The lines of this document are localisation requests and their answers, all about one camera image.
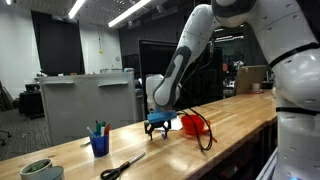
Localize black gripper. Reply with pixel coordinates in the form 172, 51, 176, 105
144, 120, 171, 141

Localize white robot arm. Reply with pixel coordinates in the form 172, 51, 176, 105
148, 0, 320, 180

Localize large red cup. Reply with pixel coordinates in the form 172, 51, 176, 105
181, 115, 210, 135

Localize blue pen holder cup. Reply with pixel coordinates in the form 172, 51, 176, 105
90, 135, 109, 157

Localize white paper sheet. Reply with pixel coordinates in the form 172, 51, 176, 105
155, 116, 183, 131

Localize large black panel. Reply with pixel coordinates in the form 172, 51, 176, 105
138, 39, 223, 109

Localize green marker on table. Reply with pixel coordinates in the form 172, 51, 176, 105
80, 142, 91, 148

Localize grey partition board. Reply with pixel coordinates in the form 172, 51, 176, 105
40, 72, 138, 145

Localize cardboard box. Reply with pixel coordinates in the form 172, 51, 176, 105
234, 65, 266, 95

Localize white mug with plant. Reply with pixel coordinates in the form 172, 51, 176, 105
20, 158, 52, 180

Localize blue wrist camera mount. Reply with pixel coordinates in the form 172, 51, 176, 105
147, 110, 177, 124

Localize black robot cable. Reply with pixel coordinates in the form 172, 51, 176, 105
173, 107, 214, 152

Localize black handled scissors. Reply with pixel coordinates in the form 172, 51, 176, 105
100, 153, 145, 180

